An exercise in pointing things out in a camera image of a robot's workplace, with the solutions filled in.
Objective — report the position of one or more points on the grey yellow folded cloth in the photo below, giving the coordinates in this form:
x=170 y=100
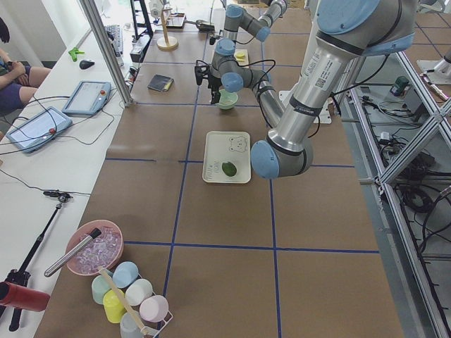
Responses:
x=160 y=83

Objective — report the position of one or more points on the aluminium frame post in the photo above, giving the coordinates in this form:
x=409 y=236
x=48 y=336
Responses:
x=94 y=19

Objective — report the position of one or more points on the pink cup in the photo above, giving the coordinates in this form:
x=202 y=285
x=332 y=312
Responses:
x=154 y=309

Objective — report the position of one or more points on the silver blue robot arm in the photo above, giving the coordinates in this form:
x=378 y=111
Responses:
x=345 y=30
x=237 y=17

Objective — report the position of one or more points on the mint green cup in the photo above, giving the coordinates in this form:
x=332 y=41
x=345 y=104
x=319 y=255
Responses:
x=99 y=288

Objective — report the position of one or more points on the upper blue teach pendant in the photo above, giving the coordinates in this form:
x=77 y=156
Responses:
x=88 y=98

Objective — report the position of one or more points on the bamboo cutting board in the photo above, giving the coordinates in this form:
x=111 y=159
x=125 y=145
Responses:
x=244 y=63

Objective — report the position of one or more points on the pink bowl with ice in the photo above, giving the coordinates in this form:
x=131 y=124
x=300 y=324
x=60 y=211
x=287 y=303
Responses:
x=102 y=252

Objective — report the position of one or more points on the white bear tray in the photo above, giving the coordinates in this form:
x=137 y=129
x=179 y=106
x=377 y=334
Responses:
x=227 y=158

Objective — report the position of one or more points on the seated person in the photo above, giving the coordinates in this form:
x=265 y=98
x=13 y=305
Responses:
x=19 y=83

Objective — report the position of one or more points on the lower blue teach pendant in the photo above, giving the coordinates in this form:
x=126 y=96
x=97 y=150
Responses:
x=39 y=130

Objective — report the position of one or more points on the steel scoop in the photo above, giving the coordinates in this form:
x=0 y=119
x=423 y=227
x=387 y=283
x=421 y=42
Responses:
x=202 y=25

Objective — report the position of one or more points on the grey cup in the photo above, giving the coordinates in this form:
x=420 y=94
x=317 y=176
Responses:
x=128 y=327

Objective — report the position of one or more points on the black computer mouse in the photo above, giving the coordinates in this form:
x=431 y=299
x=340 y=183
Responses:
x=86 y=63

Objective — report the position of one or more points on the red bottle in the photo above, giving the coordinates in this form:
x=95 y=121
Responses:
x=17 y=296

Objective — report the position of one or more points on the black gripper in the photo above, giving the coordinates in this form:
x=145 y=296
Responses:
x=227 y=39
x=213 y=83

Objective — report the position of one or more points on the white wire cup rack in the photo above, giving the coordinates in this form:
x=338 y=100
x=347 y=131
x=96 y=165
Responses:
x=138 y=310

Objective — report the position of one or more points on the green clamp tool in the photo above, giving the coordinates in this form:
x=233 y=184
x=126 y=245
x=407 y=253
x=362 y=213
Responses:
x=74 y=53

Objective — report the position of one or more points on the wooden mug tree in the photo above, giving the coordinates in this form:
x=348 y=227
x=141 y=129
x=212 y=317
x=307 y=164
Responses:
x=167 y=42

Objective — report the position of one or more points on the yellow cup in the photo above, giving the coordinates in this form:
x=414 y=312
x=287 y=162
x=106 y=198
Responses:
x=113 y=308

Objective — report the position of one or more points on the light green bowl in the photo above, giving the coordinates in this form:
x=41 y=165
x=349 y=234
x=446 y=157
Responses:
x=227 y=100

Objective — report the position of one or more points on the light green cup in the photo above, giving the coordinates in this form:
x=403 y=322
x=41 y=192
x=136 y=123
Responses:
x=138 y=291

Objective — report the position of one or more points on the lemon slice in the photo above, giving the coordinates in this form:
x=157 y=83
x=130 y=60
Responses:
x=240 y=55

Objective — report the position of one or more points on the light blue cup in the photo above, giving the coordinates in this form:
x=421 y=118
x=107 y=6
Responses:
x=125 y=274

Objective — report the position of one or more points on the green avocado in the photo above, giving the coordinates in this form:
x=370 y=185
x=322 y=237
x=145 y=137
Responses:
x=229 y=169

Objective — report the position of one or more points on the blue teach pendant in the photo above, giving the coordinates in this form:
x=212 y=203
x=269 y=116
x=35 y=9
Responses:
x=88 y=98
x=39 y=130

